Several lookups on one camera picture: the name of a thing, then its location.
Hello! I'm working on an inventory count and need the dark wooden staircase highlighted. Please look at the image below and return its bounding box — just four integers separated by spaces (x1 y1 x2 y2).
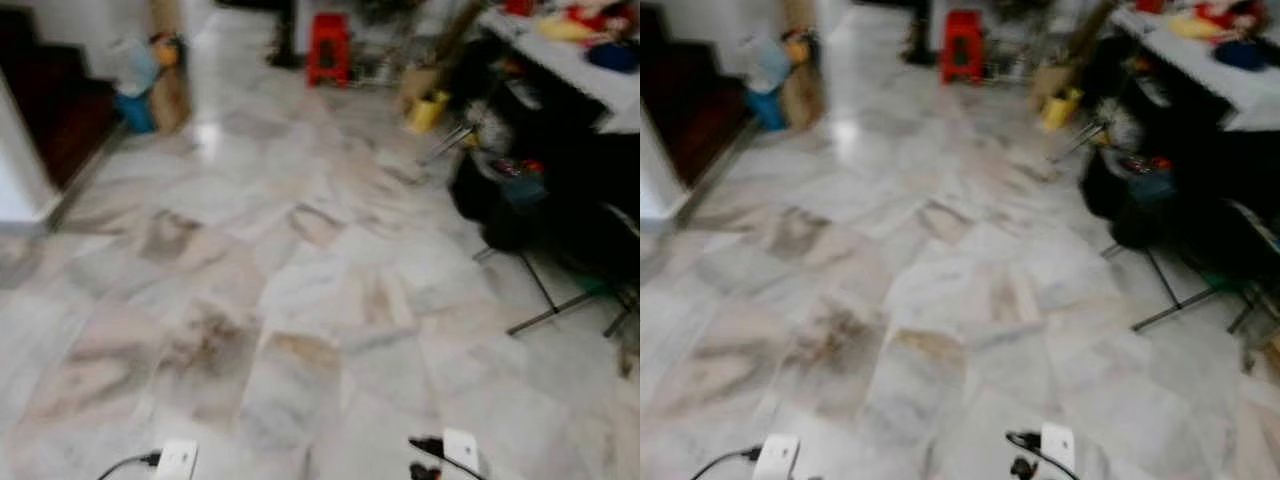
640 5 756 188
0 5 123 193

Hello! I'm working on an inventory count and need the blue plastic bucket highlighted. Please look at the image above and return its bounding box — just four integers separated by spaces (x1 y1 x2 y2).
745 88 791 132
113 90 158 135

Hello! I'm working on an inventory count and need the dark blue bowl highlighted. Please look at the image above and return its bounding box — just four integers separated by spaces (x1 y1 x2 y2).
586 40 641 74
1213 38 1271 71

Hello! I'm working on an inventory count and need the white table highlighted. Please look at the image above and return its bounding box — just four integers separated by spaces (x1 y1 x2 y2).
478 8 641 134
1110 5 1280 131

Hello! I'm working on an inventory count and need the tall brown wooden board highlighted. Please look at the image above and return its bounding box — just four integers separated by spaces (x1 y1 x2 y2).
150 0 193 134
782 0 826 131

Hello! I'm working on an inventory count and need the clear plastic bag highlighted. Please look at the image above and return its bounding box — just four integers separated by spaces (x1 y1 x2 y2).
745 36 793 93
110 38 161 98

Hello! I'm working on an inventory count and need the red and yellow toy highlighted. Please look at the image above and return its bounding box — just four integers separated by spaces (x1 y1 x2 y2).
1168 0 1267 41
538 0 637 45

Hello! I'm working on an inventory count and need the yellow plastic bucket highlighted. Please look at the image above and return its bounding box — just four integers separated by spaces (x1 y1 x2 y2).
1040 88 1085 132
405 90 453 136

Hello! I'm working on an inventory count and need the brown cardboard box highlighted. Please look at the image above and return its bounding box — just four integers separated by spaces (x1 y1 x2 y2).
1030 63 1076 106
397 65 446 113

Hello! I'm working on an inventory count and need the red plastic stool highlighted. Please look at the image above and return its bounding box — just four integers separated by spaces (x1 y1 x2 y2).
306 12 353 88
940 10 985 85

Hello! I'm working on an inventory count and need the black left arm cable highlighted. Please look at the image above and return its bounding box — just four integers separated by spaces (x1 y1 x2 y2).
97 452 161 480
690 446 763 480

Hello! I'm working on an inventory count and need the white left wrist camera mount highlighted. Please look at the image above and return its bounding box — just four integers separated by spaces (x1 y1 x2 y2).
155 440 199 480
752 434 801 480

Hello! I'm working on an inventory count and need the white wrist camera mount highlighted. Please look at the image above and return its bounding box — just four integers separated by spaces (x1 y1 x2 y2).
443 428 481 477
155 440 199 480
752 434 801 480
1040 423 1076 473

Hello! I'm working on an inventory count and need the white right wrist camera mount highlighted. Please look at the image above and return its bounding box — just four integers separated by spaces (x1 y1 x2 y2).
443 428 481 477
1040 423 1076 473

